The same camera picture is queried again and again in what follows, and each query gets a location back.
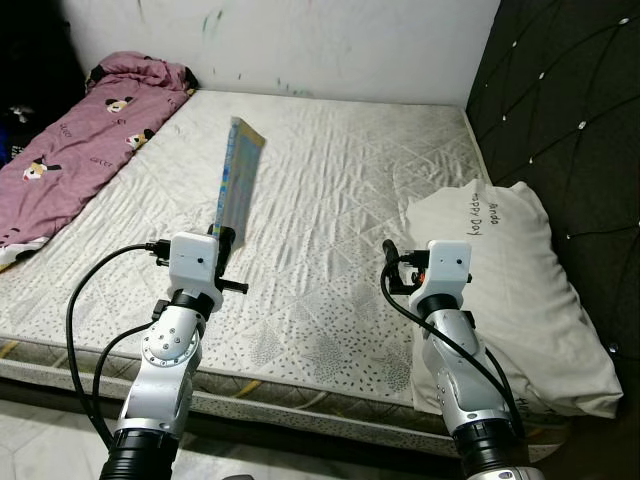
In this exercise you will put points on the colourful picture book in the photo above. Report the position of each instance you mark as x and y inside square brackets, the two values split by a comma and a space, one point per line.
[240, 180]

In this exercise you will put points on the purple cartoon print blanket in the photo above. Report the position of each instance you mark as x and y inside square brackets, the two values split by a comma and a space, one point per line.
[80, 150]

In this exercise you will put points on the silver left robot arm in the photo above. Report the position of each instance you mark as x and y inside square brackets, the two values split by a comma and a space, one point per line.
[165, 370]

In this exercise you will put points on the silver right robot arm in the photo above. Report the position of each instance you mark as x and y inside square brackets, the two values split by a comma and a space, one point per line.
[465, 390]

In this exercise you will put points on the white quilted mattress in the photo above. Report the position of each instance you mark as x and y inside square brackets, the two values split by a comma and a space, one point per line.
[350, 180]

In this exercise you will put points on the white pillow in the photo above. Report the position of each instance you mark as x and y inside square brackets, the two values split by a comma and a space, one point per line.
[520, 280]

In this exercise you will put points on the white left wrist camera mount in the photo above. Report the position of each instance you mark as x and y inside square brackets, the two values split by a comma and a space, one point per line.
[195, 262]

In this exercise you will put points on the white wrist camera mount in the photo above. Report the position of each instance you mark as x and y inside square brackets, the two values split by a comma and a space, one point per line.
[195, 262]
[447, 265]

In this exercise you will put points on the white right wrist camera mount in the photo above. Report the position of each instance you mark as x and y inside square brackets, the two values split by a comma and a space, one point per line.
[447, 265]

